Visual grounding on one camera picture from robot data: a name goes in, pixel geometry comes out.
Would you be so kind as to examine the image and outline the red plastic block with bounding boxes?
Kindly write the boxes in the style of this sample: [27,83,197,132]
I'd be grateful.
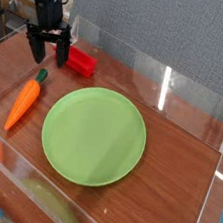
[55,46,97,78]

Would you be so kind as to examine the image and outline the green round plate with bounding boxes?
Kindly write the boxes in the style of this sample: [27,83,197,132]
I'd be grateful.
[41,87,147,187]

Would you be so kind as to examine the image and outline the clear acrylic tray walls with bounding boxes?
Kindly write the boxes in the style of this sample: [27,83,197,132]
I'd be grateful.
[0,18,223,223]

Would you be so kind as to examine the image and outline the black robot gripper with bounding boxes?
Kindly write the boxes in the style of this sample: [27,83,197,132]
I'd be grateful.
[26,0,71,67]

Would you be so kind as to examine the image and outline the orange toy carrot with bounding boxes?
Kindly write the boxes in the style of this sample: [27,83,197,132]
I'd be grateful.
[4,69,48,130]

